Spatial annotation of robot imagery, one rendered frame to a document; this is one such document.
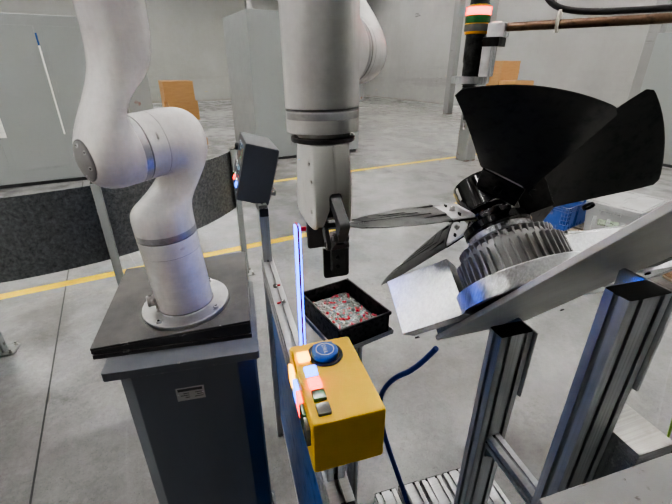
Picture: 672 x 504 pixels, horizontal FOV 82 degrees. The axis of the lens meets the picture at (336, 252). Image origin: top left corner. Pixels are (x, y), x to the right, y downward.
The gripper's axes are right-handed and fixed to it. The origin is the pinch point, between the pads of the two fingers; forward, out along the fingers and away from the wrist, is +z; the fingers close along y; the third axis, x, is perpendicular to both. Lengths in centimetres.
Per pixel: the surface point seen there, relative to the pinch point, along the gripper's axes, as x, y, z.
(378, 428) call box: 3.4, 12.0, 20.6
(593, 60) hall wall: 1081, -972, -37
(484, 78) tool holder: 36.6, -21.8, -20.6
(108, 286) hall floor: -106, -243, 121
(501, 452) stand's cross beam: 47, -8, 67
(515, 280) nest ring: 35.8, -3.7, 12.3
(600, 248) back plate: 36.2, 9.6, 0.2
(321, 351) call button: -1.2, 0.1, 16.1
